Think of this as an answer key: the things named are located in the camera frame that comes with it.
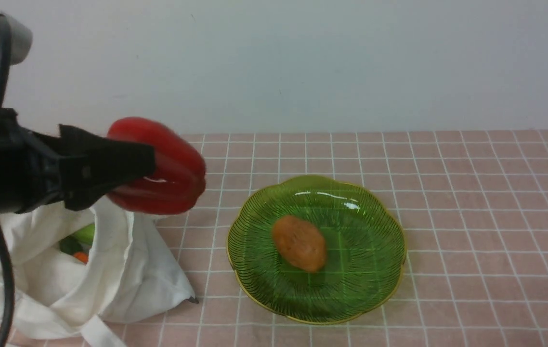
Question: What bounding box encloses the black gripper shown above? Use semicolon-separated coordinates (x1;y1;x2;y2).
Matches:
0;108;157;214

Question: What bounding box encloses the red bell pepper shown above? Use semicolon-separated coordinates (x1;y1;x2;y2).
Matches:
107;117;206;215

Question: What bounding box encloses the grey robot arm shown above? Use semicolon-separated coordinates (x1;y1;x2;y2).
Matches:
0;11;156;214

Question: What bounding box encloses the green vegetable in bag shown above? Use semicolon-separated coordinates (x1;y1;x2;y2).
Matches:
58;223;95;255

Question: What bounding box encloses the orange carrot in bag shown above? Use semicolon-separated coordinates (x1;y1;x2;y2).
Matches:
72;251;89;264

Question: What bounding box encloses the white canvas tote bag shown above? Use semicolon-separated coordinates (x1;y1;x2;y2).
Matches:
0;198;196;347

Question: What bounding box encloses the brown potato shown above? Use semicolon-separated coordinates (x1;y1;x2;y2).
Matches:
272;215;327;274

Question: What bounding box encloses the green glass plate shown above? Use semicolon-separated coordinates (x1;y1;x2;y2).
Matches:
226;175;407;325

